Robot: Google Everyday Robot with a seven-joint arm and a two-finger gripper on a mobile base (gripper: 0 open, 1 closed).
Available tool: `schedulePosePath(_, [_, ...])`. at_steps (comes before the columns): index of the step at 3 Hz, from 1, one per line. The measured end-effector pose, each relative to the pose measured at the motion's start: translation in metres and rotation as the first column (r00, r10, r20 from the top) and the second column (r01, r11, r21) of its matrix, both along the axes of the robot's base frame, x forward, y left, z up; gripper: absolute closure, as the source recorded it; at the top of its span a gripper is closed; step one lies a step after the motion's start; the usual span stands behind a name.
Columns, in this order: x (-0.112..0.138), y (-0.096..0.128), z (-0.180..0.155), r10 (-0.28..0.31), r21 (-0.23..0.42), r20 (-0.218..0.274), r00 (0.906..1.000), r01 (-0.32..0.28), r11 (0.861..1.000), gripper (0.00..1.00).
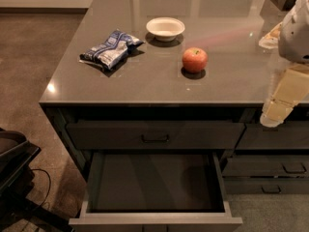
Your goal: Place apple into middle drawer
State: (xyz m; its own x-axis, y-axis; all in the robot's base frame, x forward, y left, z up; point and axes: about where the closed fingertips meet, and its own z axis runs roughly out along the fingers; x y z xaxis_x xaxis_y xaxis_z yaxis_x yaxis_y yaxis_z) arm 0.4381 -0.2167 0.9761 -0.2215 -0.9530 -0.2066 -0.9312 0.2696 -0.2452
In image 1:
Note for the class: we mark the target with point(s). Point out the grey counter cabinet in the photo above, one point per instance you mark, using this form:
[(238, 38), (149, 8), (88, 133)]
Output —
[(151, 84)]

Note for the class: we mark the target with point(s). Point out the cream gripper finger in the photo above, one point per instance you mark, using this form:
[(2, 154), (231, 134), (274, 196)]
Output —
[(270, 40), (292, 87)]

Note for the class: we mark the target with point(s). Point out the blue chip bag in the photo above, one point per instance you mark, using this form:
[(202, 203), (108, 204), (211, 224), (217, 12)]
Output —
[(112, 51)]

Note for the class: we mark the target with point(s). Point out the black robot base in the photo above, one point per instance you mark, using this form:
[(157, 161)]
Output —
[(16, 153)]

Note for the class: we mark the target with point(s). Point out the red apple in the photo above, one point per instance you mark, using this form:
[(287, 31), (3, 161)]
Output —
[(194, 59)]

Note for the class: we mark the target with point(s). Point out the grey top left drawer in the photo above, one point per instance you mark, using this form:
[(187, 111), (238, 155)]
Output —
[(124, 135)]

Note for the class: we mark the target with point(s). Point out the black top drawer handle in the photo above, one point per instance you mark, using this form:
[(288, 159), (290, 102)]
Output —
[(160, 139)]

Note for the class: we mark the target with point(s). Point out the open middle drawer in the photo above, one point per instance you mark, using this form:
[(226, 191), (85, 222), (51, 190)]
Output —
[(155, 193)]

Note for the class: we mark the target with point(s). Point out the grey top right drawer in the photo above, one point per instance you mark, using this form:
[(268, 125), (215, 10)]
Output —
[(291, 135)]

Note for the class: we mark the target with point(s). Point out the white paper bowl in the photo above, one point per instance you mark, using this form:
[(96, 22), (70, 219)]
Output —
[(165, 29)]

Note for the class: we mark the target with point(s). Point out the grey middle right drawer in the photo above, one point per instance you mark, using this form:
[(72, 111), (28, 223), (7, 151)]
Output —
[(266, 166)]

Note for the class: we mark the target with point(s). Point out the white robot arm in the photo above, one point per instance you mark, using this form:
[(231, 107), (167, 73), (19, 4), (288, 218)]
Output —
[(293, 44)]

